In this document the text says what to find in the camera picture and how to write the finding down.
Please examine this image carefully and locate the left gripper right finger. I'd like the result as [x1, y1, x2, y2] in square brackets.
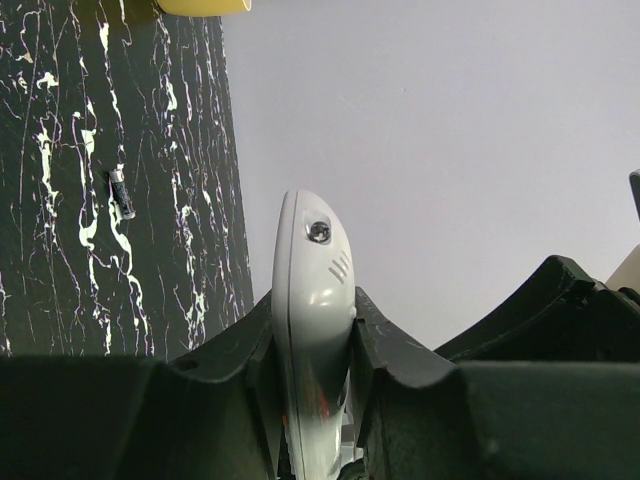
[351, 290, 639, 479]

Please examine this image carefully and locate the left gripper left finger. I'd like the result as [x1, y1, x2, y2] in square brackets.
[1, 297, 282, 479]

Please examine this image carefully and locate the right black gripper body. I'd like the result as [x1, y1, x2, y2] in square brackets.
[549, 283, 639, 361]

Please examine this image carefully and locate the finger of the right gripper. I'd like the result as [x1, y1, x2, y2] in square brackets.
[435, 255, 597, 361]

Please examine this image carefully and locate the white remote control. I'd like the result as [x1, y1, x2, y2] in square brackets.
[271, 190, 357, 479]

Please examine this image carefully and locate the yellow mug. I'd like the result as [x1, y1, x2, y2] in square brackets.
[157, 0, 253, 17]

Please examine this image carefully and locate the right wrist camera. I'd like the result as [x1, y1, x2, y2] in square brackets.
[605, 169, 639, 292]

